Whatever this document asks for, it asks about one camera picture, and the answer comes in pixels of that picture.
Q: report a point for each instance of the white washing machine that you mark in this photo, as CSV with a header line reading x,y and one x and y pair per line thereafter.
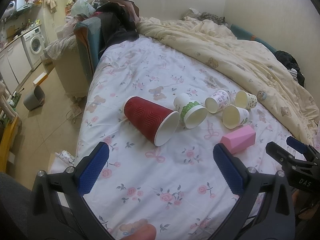
x,y
33,44

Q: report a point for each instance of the pink faceted plastic cup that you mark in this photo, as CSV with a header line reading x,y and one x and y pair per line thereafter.
x,y
239,139

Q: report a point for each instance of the dark clothes by wall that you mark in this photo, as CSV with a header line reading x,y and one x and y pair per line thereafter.
x,y
289,62

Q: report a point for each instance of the wooden railing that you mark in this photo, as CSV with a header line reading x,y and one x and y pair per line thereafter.
x,y
9,130

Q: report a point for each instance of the floral white bed sheet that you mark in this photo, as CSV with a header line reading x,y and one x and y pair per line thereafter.
x,y
176,187

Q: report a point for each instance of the animal-print cream paper cup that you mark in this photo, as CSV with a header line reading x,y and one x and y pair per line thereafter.
x,y
245,100

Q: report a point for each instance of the cream bear-print duvet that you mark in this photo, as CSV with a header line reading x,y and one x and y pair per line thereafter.
x,y
248,63

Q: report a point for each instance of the black clothes pile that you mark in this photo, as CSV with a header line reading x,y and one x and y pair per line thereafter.
x,y
116,25

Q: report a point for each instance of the pink-print paper cup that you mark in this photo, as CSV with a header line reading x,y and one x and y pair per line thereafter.
x,y
218,101

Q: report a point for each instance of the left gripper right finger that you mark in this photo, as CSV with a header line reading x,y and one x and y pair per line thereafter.
x,y
264,209

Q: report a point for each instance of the red ribbed paper cup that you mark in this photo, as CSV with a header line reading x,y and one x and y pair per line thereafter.
x,y
157,123

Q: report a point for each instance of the teal headboard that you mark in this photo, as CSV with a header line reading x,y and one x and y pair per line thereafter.
x,y
88,37

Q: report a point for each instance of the white green-band paper cup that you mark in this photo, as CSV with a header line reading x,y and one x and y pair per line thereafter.
x,y
192,113

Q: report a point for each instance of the grey trash bin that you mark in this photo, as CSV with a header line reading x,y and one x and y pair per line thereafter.
x,y
34,99

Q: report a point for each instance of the globe-print paper cup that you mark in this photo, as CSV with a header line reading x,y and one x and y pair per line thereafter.
x,y
233,116

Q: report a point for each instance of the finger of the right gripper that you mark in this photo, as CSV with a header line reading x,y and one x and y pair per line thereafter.
x,y
281,156
297,144

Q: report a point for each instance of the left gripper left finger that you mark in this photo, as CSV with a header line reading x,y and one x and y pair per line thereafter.
x,y
58,209

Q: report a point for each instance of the white plastic bag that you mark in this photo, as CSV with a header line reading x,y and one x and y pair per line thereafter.
x,y
82,7

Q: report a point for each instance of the white kitchen cabinet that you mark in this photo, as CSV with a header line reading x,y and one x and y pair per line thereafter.
x,y
15,66

